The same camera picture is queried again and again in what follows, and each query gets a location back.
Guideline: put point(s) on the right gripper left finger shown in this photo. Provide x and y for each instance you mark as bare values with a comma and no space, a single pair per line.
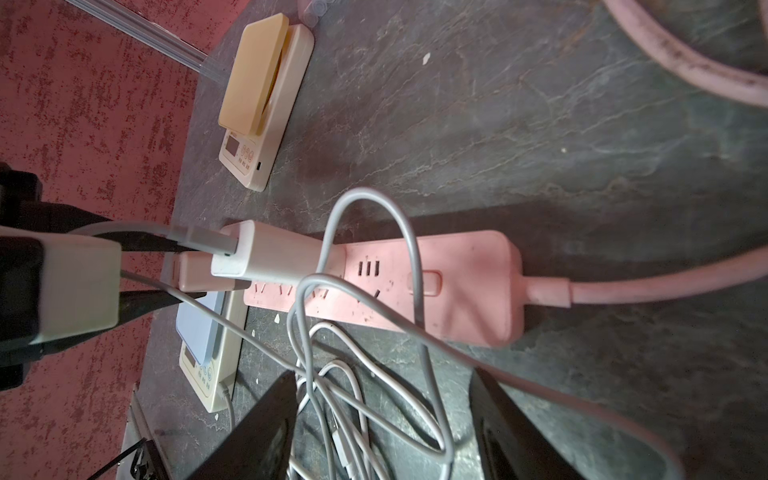
259,447

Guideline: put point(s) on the colourful highlighter pack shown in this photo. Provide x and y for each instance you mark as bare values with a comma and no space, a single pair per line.
311,11

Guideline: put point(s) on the beige kitchen scale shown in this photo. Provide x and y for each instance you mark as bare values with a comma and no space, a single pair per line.
267,73

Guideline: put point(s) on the white charger adapter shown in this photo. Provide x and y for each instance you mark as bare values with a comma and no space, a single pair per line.
267,254

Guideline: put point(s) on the pink charger adapter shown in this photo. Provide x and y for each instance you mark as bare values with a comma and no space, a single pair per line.
192,273

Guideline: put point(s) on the blue top kitchen scale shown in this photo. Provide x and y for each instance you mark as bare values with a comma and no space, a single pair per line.
209,356

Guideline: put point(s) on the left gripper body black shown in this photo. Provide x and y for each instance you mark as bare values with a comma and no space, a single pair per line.
21,265

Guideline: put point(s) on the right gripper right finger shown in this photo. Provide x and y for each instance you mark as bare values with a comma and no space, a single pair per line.
510,446

